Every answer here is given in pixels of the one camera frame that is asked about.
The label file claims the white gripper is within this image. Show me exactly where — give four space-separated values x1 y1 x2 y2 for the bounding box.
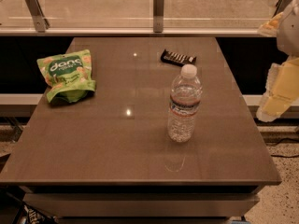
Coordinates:
256 0 299 122

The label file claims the black rxbar chocolate bar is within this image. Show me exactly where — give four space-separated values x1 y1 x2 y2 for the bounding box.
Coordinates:
161 49 196 67

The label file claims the green rice chip bag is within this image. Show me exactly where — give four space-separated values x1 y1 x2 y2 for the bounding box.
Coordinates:
36 49 96 104

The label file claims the clear plastic water bottle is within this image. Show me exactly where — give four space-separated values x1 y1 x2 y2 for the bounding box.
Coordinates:
167 64 202 143

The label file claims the glass railing panel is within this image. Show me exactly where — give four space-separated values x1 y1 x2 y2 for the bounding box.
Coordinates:
0 0 279 28

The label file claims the dark box under table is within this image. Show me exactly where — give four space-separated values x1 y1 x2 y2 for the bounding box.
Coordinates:
12 202 58 224

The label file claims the right metal railing bracket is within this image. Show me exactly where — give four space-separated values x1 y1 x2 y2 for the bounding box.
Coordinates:
272 0 299 18

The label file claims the metal railing bracket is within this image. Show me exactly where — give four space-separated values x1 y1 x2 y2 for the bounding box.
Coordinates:
272 0 299 18
153 0 164 33
25 0 50 33

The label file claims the black floor cable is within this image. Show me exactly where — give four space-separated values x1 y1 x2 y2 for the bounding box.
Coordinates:
265 136 299 159

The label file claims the middle metal railing bracket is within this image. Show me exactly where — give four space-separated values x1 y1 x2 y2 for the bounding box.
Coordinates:
153 0 164 33

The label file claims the left metal railing bracket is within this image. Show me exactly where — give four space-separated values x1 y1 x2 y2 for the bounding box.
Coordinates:
25 0 50 33

